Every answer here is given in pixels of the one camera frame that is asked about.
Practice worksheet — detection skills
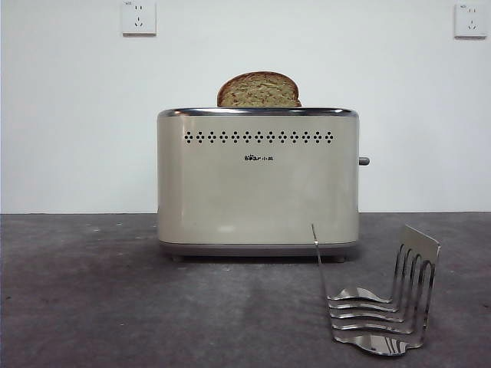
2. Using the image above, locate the brown toasted bread slice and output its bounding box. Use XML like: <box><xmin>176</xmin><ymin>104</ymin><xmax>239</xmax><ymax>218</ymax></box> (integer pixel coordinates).
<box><xmin>216</xmin><ymin>71</ymin><xmax>303</xmax><ymax>108</ymax></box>

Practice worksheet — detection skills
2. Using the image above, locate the cream two-slot toaster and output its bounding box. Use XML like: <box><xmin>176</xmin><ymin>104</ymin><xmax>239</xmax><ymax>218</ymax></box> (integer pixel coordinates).
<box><xmin>156</xmin><ymin>107</ymin><xmax>361</xmax><ymax>264</ymax></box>

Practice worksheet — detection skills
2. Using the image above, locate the shiny steel toast rack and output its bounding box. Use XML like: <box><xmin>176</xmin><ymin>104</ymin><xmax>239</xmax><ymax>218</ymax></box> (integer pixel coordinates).
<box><xmin>311</xmin><ymin>223</ymin><xmax>441</xmax><ymax>357</ymax></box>

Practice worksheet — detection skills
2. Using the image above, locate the white wall socket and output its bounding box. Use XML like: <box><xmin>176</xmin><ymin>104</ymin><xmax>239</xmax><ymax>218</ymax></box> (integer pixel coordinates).
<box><xmin>122</xmin><ymin>0</ymin><xmax>157</xmax><ymax>38</ymax></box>
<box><xmin>454</xmin><ymin>2</ymin><xmax>485</xmax><ymax>39</ymax></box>

